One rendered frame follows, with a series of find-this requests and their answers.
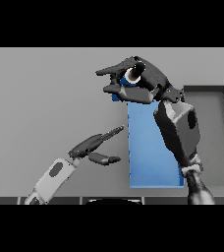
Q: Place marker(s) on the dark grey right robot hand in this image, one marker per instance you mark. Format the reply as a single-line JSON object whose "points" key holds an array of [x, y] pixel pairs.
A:
{"points": [[153, 78]]}

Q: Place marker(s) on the blue bin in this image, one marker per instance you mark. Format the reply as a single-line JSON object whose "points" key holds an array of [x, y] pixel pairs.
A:
{"points": [[150, 147]]}

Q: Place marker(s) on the blue pipe with dark end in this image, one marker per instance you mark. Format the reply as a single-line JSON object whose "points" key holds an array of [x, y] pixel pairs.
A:
{"points": [[130, 77]]}

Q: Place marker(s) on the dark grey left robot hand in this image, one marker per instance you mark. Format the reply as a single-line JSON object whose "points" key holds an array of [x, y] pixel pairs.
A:
{"points": [[92, 144]]}

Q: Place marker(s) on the dark grey bin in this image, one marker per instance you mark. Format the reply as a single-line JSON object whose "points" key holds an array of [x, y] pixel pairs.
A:
{"points": [[212, 138]]}

